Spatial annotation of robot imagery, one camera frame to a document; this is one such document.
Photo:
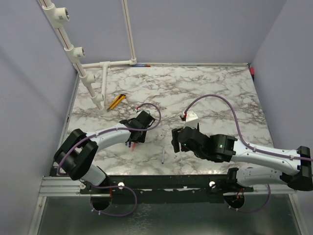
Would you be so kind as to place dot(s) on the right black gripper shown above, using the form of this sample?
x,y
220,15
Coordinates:
x,y
174,141

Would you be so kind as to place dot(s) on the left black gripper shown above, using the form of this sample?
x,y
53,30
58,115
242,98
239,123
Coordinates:
x,y
141,139

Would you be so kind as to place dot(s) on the grey pen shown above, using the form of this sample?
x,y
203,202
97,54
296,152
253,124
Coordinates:
x,y
163,156

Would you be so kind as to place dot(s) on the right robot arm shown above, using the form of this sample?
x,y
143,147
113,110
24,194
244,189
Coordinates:
x,y
273,166

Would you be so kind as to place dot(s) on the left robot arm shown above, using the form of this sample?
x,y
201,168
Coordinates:
x,y
77,152

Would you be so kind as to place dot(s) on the red clamp at corner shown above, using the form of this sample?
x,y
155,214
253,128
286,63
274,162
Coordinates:
x,y
251,71

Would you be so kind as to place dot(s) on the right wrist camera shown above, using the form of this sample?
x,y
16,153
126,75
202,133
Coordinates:
x,y
190,119

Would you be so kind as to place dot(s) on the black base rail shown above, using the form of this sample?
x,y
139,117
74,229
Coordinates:
x,y
161,189

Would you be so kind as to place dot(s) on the aluminium frame rail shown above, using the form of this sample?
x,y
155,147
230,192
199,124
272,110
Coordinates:
x,y
59,187

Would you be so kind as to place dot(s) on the white pvc pipe frame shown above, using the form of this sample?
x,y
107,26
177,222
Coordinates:
x,y
96,35

